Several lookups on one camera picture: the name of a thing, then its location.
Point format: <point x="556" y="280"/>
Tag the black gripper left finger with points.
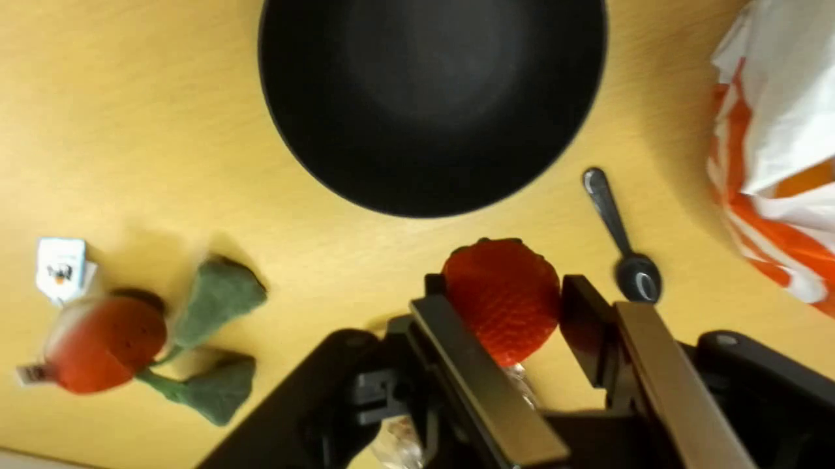
<point x="501" y="422"/>

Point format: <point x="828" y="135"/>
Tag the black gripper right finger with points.
<point x="657" y="412"/>

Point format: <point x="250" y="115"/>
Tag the red toy strawberry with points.
<point x="506" y="296"/>

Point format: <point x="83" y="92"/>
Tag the black bowl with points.
<point x="429" y="108"/>

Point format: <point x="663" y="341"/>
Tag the clear bag of snacks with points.
<point x="396" y="444"/>

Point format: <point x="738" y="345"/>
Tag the white orange plastic bag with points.
<point x="772" y="144"/>

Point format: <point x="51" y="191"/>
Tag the black spoon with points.
<point x="635" y="275"/>

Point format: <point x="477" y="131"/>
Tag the red plush radish toy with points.
<point x="120" y="336"/>

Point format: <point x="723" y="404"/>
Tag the white paper tag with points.
<point x="62" y="271"/>

